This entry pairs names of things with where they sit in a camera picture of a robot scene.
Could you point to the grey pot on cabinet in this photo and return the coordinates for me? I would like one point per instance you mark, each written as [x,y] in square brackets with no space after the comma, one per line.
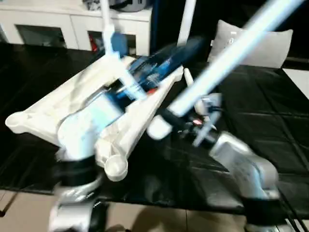
[132,4]

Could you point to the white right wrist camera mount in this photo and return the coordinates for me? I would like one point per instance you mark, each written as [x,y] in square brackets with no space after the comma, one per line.
[207,113]

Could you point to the black table mat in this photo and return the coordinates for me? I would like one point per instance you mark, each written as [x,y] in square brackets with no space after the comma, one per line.
[253,96]

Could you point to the grey pillow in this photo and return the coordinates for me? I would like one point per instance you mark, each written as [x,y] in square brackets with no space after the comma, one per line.
[251,46]

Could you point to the white glass-door cabinet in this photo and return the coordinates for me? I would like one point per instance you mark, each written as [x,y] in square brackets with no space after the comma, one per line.
[48,21]

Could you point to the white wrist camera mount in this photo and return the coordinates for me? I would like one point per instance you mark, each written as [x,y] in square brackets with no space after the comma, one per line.
[207,113]
[120,60]

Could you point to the white plastic table top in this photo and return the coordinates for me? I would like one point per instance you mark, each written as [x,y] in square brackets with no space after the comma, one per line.
[132,125]

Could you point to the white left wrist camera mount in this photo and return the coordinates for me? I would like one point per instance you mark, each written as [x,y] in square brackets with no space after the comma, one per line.
[120,60]

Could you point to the white plastic table leg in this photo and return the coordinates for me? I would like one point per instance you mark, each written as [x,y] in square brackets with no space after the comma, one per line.
[229,60]
[108,26]
[188,77]
[187,21]

